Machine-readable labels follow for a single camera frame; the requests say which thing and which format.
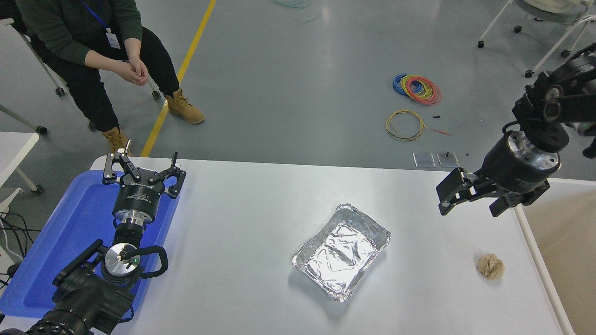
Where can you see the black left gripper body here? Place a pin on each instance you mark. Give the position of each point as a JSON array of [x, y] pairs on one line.
[[138, 197]]

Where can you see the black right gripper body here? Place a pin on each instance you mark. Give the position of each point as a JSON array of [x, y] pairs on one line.
[[505, 170]]

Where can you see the silver foil tray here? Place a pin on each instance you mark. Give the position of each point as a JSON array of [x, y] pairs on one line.
[[340, 253]]

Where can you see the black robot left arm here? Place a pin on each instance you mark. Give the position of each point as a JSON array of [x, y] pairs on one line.
[[84, 298]]

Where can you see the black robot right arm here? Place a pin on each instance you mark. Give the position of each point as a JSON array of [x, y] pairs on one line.
[[558, 102]]

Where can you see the clear square plate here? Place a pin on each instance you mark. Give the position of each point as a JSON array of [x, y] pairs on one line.
[[424, 160], [448, 160]]

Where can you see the seated person's right hand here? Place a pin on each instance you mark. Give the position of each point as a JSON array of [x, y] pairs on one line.
[[125, 72]]

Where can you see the seated person's left hand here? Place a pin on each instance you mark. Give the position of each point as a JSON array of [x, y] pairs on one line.
[[142, 70]]

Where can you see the crumpled tan paper ball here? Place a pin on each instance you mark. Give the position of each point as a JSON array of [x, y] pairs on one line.
[[490, 267]]

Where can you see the blue plastic tray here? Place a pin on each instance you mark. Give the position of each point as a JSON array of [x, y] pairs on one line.
[[74, 228]]

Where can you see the large pale bin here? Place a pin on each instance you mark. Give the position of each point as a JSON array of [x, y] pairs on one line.
[[568, 260]]

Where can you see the grey furniture leg with caster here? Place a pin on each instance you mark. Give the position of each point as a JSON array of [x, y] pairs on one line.
[[23, 122]]

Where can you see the white side table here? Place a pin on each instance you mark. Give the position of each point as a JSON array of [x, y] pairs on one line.
[[14, 149]]

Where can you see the white wheeled chair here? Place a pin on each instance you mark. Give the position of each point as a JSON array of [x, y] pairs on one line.
[[44, 67]]

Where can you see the seated person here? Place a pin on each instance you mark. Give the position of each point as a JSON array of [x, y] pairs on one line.
[[93, 28]]

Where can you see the white frame chair with casters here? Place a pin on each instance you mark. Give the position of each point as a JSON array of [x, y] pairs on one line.
[[549, 7]]

